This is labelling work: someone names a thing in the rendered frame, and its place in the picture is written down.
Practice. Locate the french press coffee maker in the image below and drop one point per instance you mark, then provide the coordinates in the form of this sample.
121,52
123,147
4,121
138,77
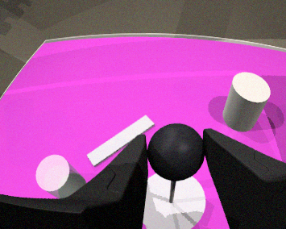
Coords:
174,199

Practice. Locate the white flat bar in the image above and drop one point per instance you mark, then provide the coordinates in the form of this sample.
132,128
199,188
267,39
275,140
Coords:
119,141

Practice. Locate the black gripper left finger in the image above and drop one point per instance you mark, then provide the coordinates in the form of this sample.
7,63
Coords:
114,199

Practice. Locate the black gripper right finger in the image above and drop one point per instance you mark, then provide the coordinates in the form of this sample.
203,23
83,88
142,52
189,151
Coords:
250,185

